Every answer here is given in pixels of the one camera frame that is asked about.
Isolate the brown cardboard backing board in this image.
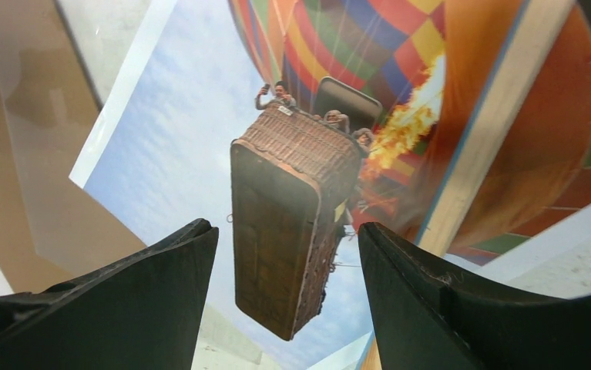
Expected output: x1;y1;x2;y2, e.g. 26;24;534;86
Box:
0;1;143;292

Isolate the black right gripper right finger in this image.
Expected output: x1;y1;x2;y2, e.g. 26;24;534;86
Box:
358;222;591;369

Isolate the wooden picture frame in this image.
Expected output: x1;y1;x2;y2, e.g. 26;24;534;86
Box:
358;0;585;370

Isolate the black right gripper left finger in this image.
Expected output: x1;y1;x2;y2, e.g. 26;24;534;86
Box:
0;218;219;369

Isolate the hot air balloon photo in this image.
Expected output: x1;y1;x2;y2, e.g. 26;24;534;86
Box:
69;1;591;369

